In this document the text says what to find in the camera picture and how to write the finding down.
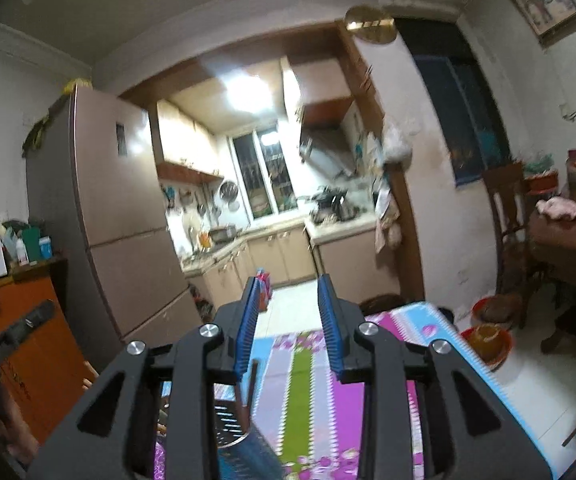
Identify dark barred window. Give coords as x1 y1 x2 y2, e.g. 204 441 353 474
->
397 17 515 189

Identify steel kettle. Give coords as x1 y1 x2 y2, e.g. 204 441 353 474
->
335 192 355 221

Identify purple floral striped tablecloth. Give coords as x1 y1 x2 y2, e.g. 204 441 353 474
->
153 302 576 480

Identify orange wooden cabinet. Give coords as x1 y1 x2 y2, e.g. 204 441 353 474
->
0 256 100 461

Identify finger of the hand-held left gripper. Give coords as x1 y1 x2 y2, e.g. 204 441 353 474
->
0 299 57 378

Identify beige kitchen base cabinets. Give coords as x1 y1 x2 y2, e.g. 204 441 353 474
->
182 224 390 307

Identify brown refrigerator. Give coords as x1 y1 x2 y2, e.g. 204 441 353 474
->
24 84 205 347

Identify red plastic basin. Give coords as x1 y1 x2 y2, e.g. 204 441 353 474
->
460 324 515 367

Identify black wok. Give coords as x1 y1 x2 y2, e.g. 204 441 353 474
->
312 186 345 212

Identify dark wooden dining table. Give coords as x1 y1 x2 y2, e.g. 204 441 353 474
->
527 199 576 392

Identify hanging white plastic bag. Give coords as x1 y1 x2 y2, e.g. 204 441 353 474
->
380 119 414 164

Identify yellow green items on refrigerator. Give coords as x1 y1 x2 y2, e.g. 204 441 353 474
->
22 78 92 152

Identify dark wooden chair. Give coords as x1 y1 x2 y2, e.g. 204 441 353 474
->
482 161 545 332

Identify hanging cloth bags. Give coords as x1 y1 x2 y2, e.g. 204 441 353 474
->
373 174 402 254

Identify steel range hood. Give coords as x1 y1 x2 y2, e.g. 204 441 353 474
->
297 127 360 179

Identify round gold wall clock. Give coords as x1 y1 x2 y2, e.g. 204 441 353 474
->
343 4 397 44

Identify pink cloth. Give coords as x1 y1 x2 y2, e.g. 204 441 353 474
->
536 197 576 220

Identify person's left hand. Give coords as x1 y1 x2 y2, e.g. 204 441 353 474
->
0 395 40 467

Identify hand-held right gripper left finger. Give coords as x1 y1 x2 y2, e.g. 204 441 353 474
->
25 275 264 480

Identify kitchen window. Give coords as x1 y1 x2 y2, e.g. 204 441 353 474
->
227 129 299 222

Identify blue perforated utensil holder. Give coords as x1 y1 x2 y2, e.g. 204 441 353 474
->
212 394 290 480

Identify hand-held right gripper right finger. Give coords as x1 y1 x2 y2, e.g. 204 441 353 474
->
316 274 552 480

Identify green box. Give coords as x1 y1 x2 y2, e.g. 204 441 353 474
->
20 227 42 264

